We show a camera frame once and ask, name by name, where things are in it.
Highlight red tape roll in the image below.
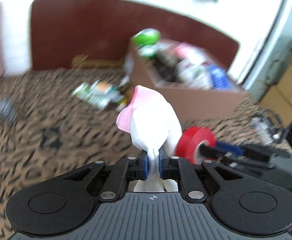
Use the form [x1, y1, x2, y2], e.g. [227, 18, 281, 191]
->
[175, 126, 216, 164]

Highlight blue medicine box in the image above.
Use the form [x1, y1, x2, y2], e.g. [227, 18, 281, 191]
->
[208, 64, 230, 90]

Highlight green white ball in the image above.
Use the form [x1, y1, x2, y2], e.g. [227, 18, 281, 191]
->
[132, 28, 161, 47]

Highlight brown cardboard storage box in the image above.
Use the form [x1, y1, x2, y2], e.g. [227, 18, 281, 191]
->
[128, 41, 247, 121]

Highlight stacked cardboard boxes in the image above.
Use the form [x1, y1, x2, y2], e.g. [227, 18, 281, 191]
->
[258, 39, 292, 116]

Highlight white ointment tube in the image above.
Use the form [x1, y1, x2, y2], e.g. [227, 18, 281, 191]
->
[71, 80, 119, 109]

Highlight leopard letter pattern cloth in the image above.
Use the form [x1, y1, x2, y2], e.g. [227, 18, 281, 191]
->
[0, 69, 292, 239]

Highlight steel wool scrubber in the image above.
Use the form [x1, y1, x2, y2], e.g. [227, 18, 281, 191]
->
[0, 98, 17, 123]

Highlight dark red headboard panel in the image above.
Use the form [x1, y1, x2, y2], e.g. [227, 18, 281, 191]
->
[30, 0, 239, 70]

